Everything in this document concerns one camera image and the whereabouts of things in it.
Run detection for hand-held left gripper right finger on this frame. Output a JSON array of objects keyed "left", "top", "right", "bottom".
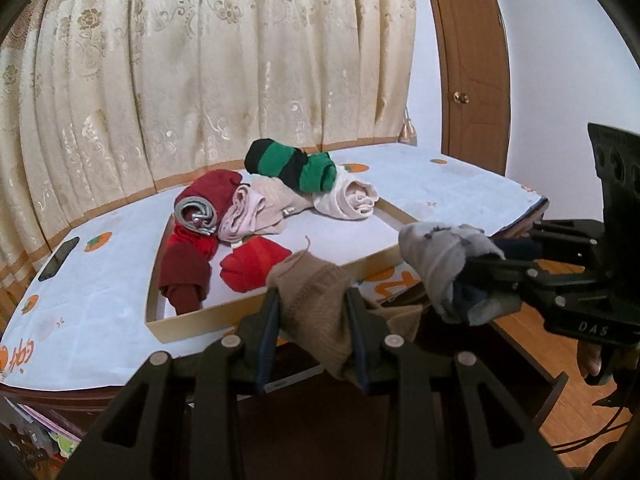
[{"left": 344, "top": 287, "right": 576, "bottom": 480}]

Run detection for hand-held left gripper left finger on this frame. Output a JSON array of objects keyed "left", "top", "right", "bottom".
[{"left": 57, "top": 287, "right": 283, "bottom": 480}]

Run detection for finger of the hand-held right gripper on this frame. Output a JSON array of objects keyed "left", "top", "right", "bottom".
[
  {"left": 464, "top": 257, "right": 609, "bottom": 317},
  {"left": 494, "top": 218, "right": 607, "bottom": 262}
]

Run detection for shallow cardboard tray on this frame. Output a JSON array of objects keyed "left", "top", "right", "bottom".
[{"left": 144, "top": 199, "right": 421, "bottom": 345}]

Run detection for grey sock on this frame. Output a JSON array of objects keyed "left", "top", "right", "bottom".
[{"left": 400, "top": 222, "right": 523, "bottom": 326}]

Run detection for dark wooden drawer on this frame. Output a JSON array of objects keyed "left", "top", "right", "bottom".
[{"left": 185, "top": 305, "right": 571, "bottom": 480}]

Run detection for dark red underwear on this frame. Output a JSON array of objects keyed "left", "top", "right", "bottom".
[{"left": 159, "top": 245, "right": 213, "bottom": 313}]

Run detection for pink underwear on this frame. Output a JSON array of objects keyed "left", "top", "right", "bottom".
[{"left": 217, "top": 183, "right": 268, "bottom": 243}]

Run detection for beige strappy underwear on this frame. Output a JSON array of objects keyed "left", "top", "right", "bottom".
[{"left": 250, "top": 177, "right": 313, "bottom": 236}]

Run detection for cream socks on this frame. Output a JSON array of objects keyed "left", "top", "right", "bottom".
[{"left": 312, "top": 162, "right": 381, "bottom": 221}]

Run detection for maroon grey socks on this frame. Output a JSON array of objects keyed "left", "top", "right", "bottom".
[{"left": 174, "top": 170, "right": 244, "bottom": 238}]

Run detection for person's right hand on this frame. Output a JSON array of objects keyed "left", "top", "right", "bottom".
[{"left": 576, "top": 342, "right": 619, "bottom": 387}]

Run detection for curtain tassel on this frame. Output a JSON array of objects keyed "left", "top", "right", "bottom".
[{"left": 398, "top": 107, "right": 419, "bottom": 147}]

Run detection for brown wooden door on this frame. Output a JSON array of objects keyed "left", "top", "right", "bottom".
[{"left": 420, "top": 0, "right": 511, "bottom": 177}]

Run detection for black smartphone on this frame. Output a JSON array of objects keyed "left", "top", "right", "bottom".
[{"left": 37, "top": 236, "right": 81, "bottom": 282}]

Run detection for colourful printed papers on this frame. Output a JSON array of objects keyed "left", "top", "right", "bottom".
[{"left": 0, "top": 395, "right": 87, "bottom": 463}]

